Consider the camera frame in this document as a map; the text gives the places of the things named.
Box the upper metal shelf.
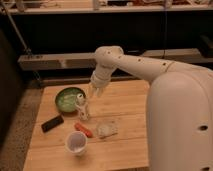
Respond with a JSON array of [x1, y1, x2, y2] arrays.
[[0, 0, 213, 14]]

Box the diagonal metal pole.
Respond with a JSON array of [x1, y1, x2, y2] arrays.
[[0, 0, 43, 87]]

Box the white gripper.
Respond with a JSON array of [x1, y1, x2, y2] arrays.
[[88, 70, 110, 98]]

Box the low grey shelf bench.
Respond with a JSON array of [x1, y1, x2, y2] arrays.
[[18, 48, 213, 71]]

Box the black rectangular remote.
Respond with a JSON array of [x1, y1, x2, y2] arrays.
[[41, 115, 64, 133]]

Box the small white bottle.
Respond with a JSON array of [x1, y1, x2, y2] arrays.
[[75, 93, 89, 121]]

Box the white paper cup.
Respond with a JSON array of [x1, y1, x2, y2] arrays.
[[65, 131, 87, 156]]

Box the green bowl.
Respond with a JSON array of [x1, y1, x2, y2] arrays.
[[55, 87, 86, 113]]

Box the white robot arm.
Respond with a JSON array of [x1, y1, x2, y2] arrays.
[[90, 46, 213, 171]]

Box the orange carrot toy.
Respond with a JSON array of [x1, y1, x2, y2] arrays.
[[74, 123, 93, 138]]

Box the wooden table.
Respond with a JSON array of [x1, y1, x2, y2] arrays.
[[24, 80, 148, 171]]

